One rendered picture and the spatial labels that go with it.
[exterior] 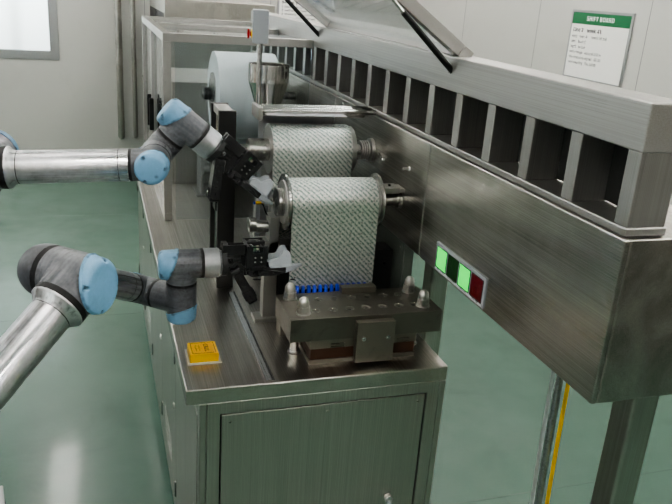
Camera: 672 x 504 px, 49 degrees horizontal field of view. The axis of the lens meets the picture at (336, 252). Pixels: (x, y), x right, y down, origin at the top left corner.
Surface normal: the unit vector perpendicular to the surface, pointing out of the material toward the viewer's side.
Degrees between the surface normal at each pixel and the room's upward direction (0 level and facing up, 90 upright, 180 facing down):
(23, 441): 0
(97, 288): 86
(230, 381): 0
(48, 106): 90
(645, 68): 90
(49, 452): 0
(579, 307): 90
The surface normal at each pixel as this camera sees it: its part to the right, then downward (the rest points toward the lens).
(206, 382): 0.07, -0.94
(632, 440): 0.30, 0.34
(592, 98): -0.95, 0.04
